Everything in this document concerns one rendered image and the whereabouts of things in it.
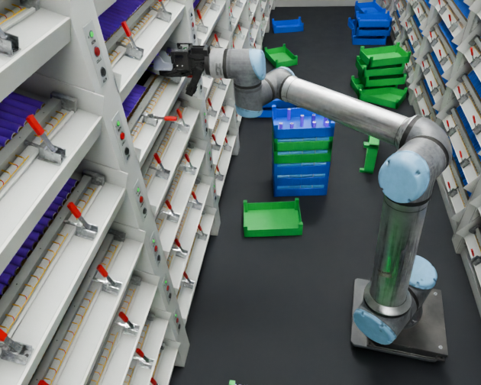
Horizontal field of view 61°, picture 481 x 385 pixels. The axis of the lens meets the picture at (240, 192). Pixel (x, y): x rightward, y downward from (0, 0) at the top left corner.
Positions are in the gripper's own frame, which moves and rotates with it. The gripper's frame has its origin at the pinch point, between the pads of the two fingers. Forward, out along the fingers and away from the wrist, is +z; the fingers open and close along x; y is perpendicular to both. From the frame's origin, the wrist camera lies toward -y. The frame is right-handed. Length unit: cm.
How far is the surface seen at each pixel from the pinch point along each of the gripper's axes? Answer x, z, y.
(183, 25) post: -19.0, -6.5, 7.1
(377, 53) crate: -194, -98, -76
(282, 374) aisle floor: 48, -48, -102
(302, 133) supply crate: -55, -48, -58
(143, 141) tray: 32.6, -7.3, -5.8
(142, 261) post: 51, -7, -35
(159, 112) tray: 17.4, -7.2, -5.8
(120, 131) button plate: 46.2, -9.5, 6.6
